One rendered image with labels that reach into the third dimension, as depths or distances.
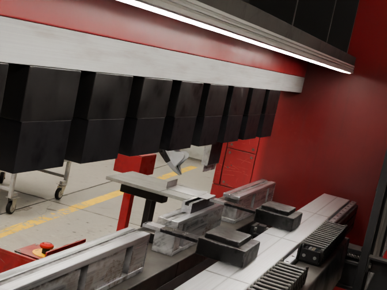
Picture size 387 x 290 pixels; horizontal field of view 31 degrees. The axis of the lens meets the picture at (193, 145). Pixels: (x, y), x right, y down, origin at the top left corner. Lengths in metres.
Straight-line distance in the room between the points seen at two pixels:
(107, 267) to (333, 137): 1.50
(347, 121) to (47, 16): 1.89
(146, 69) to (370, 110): 1.53
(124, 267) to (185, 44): 0.52
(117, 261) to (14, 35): 0.69
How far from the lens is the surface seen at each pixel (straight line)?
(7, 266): 1.90
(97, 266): 1.46
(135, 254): 1.62
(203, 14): 1.07
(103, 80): 1.25
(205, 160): 1.99
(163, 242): 1.85
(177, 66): 1.54
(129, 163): 3.87
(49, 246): 1.98
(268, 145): 2.87
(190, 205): 1.94
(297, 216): 1.97
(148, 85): 1.42
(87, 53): 1.18
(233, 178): 2.92
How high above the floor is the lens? 1.40
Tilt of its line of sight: 7 degrees down
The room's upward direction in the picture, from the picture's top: 12 degrees clockwise
